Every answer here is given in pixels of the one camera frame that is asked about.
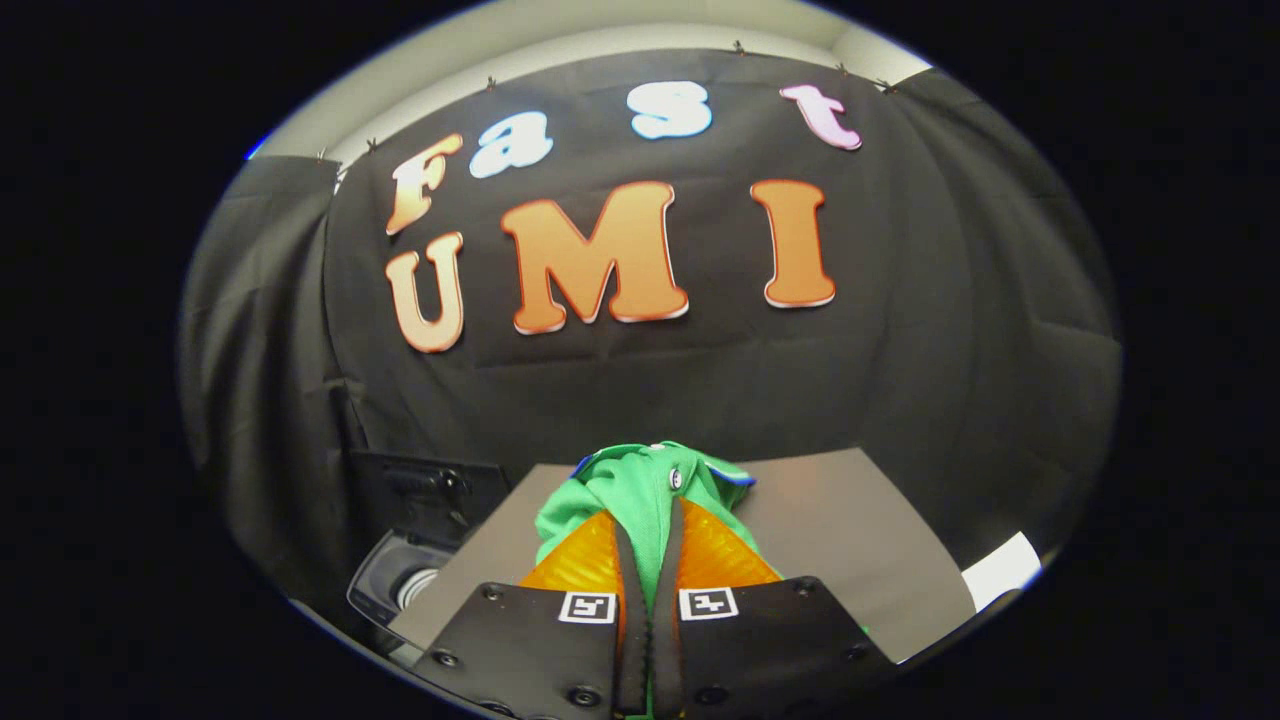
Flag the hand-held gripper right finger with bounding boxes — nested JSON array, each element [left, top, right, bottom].
[[650, 495, 901, 720]]

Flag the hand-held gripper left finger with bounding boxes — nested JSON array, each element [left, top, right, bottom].
[[410, 495, 651, 720]]

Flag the green polo shirt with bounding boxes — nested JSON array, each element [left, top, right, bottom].
[[535, 440, 758, 716]]

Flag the black backdrop cloth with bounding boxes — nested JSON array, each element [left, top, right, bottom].
[[180, 48, 1121, 641]]

